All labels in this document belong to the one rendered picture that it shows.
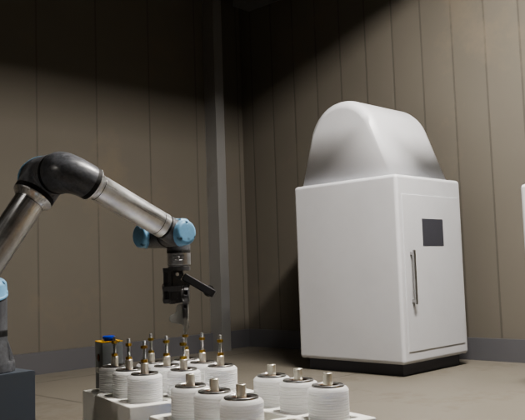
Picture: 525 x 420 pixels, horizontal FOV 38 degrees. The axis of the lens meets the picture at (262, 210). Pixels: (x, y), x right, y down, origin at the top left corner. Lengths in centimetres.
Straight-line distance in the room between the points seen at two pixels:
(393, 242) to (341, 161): 55
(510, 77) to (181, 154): 213
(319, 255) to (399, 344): 64
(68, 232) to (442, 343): 217
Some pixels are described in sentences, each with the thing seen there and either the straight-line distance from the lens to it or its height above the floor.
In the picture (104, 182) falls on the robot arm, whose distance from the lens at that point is 213.
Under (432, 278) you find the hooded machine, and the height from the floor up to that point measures 46.
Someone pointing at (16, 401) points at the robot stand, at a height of 23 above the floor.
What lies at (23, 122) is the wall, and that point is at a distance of 446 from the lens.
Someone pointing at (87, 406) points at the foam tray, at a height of 14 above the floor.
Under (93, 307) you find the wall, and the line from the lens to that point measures 460.
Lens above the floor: 52
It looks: 5 degrees up
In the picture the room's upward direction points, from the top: 2 degrees counter-clockwise
